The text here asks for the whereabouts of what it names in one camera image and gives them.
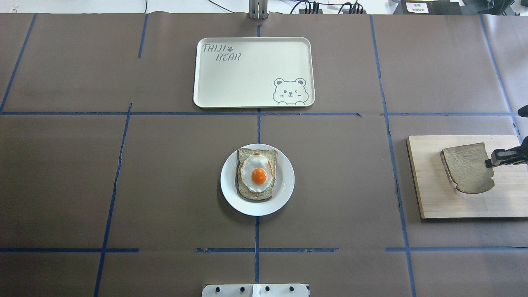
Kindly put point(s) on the fried egg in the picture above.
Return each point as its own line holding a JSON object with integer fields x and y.
{"x": 256, "y": 173}

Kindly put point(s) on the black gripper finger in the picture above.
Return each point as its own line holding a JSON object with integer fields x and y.
{"x": 513, "y": 156}

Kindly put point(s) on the aluminium frame post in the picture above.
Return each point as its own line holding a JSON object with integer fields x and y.
{"x": 258, "y": 9}

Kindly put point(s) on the bread slice under egg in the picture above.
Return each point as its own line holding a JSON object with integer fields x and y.
{"x": 242, "y": 155}

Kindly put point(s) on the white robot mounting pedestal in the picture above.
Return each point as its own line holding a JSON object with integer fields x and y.
{"x": 257, "y": 290}

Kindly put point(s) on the black rectangular box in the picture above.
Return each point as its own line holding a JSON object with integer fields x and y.
{"x": 428, "y": 7}

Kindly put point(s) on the brown bread slice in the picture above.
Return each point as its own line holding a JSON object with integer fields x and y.
{"x": 465, "y": 166}

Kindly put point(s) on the orange black adapter far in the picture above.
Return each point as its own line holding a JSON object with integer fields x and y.
{"x": 309, "y": 8}

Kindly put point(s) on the wooden cutting board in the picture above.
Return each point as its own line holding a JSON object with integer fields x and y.
{"x": 437, "y": 195}

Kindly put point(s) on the cream bear serving tray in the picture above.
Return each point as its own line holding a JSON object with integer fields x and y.
{"x": 254, "y": 72}

